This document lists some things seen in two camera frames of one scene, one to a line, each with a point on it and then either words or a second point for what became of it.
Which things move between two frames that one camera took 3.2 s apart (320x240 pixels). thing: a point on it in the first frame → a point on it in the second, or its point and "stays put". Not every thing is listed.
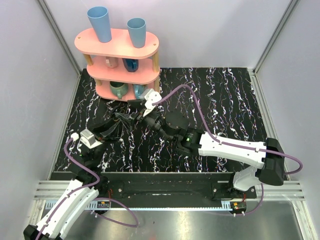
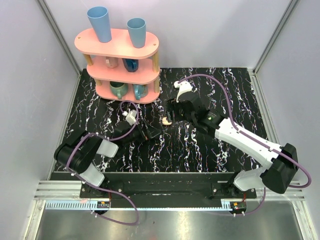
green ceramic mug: x=120 y=89 stays put
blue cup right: x=137 y=27 stays put
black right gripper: x=139 y=104 → x=171 y=105
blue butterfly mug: x=138 y=89 stays put
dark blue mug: x=131 y=65 stays put
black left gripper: x=104 y=131 → x=146 y=132
